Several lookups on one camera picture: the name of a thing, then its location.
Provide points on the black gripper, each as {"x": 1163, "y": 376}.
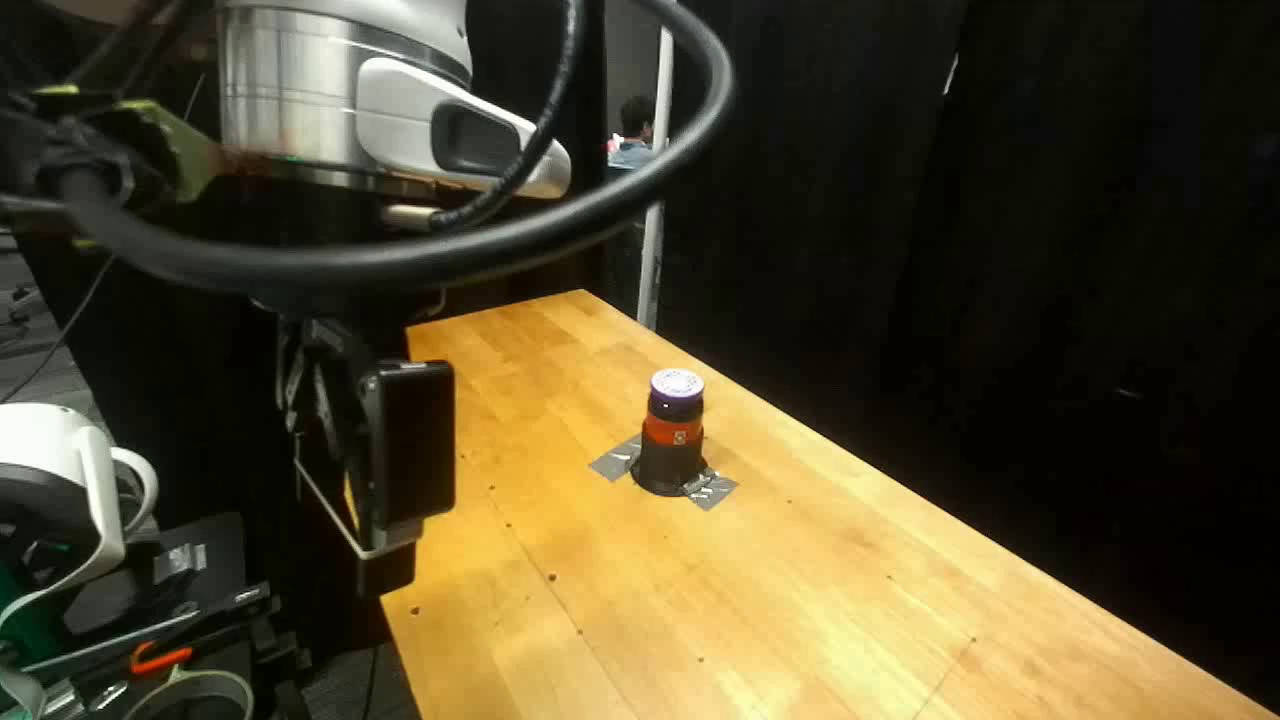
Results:
{"x": 405, "y": 445}

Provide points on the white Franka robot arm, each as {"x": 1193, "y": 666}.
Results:
{"x": 320, "y": 95}

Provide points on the dark jar with purple lid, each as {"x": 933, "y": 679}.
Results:
{"x": 674, "y": 433}

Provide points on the clear tape roll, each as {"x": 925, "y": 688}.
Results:
{"x": 186, "y": 684}

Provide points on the white rounded device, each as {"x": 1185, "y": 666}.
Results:
{"x": 54, "y": 485}

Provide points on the white vertical pole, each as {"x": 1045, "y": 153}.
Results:
{"x": 654, "y": 214}

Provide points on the person in background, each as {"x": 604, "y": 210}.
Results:
{"x": 629, "y": 139}

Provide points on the yellow-green wrist mount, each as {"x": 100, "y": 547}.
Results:
{"x": 173, "y": 151}

